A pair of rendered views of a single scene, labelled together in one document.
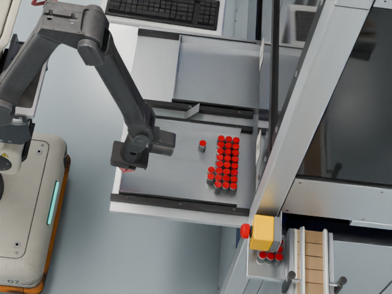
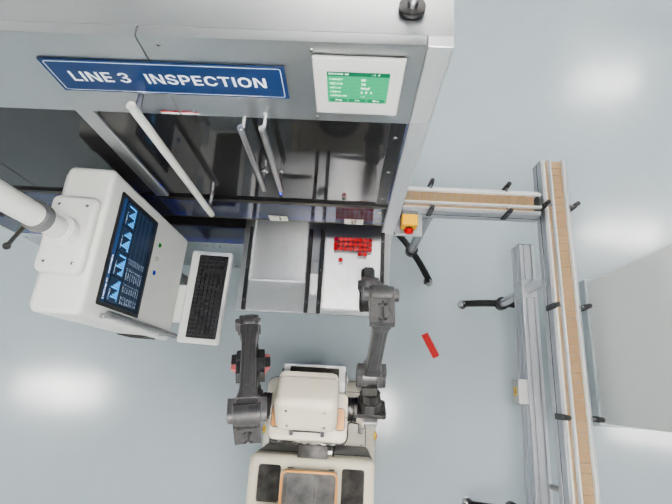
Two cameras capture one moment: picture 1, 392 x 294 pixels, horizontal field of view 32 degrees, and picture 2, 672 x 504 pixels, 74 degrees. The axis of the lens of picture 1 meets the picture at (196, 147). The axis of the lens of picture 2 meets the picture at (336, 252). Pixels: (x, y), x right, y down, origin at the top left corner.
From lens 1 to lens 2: 1.17 m
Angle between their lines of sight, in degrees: 33
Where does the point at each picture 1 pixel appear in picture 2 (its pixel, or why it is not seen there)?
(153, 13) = (215, 302)
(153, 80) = (285, 296)
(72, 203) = not seen: hidden behind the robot
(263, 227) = (410, 219)
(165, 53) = (261, 288)
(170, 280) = not seen: hidden behind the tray
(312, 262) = (415, 197)
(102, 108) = (226, 360)
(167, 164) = (352, 283)
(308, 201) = not seen: hidden behind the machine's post
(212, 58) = (264, 256)
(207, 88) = (290, 259)
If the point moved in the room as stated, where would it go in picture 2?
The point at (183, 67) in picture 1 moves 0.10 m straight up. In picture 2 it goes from (273, 276) to (270, 270)
